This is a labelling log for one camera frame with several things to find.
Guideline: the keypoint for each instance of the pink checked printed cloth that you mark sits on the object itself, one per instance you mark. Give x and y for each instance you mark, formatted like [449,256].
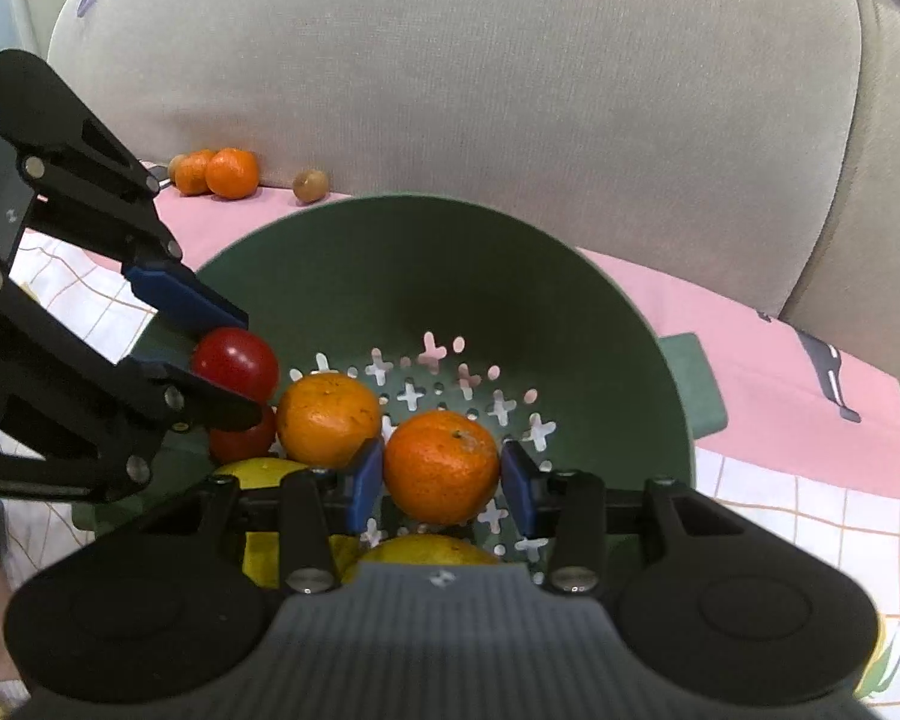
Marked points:
[757,390]

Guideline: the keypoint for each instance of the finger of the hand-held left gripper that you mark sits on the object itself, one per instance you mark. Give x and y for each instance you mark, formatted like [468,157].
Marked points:
[180,296]
[210,405]

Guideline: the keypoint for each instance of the yellow pear with red blush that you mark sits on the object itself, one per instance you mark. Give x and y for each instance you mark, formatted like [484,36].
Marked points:
[420,549]

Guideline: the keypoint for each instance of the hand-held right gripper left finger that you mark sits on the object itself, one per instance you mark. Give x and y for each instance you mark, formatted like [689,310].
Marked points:
[367,487]

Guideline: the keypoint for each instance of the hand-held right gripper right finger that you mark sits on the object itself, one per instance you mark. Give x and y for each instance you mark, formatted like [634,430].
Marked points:
[517,491]

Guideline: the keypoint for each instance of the beige sofa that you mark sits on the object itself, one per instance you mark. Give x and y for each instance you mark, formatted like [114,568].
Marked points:
[457,52]

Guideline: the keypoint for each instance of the green plastic colander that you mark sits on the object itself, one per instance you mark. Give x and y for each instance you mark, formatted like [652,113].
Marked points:
[457,277]

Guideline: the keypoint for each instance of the orange mandarin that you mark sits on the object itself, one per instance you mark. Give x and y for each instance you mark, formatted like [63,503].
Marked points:
[232,172]
[191,174]
[328,420]
[441,465]

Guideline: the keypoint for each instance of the red cherry tomato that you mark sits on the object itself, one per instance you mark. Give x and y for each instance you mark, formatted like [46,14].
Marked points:
[236,364]
[244,441]

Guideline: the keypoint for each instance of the small brown round fruit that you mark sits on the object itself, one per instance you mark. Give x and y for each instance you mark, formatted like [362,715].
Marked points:
[310,186]

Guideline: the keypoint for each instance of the yellow green pear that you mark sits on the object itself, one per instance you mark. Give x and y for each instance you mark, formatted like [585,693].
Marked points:
[262,471]

